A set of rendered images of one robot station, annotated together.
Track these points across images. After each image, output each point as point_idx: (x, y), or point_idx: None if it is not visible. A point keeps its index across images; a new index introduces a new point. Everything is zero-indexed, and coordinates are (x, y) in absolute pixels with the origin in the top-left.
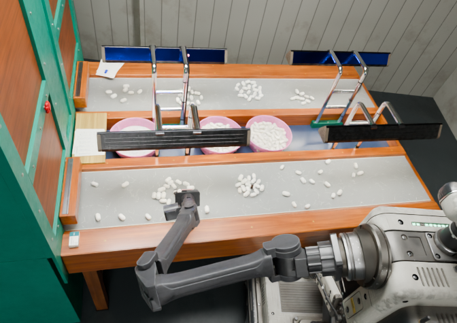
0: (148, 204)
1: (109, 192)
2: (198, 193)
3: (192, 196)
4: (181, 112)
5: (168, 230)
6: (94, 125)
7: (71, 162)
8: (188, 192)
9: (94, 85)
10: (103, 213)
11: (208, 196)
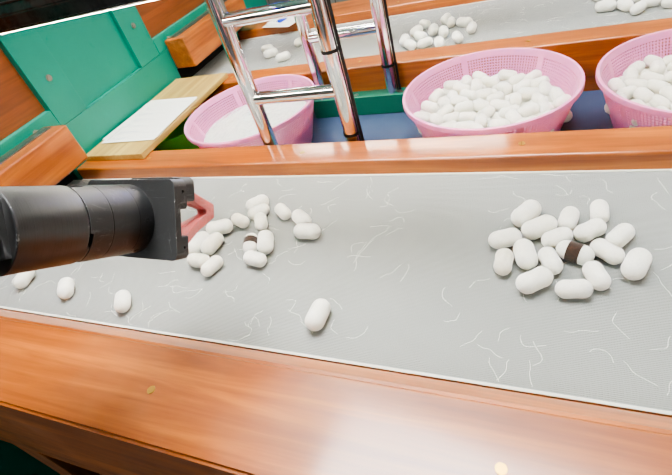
0: (160, 265)
1: None
2: (169, 189)
3: (115, 194)
4: (377, 39)
5: (124, 361)
6: (187, 93)
7: (38, 134)
8: (131, 182)
9: (253, 46)
10: (47, 273)
11: (358, 267)
